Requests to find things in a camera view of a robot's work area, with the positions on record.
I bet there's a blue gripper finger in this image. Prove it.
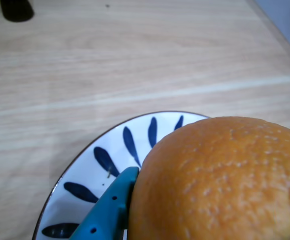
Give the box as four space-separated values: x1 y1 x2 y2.
69 166 140 240

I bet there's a large orange fruit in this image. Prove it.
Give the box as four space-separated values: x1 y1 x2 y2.
127 116 290 240

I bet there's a white plate with blue petals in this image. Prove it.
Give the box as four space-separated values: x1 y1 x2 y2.
31 110 212 240

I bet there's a black stand foot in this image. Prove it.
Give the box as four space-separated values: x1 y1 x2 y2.
0 0 35 23

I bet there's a grey panel edge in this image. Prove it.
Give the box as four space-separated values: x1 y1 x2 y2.
252 0 290 65

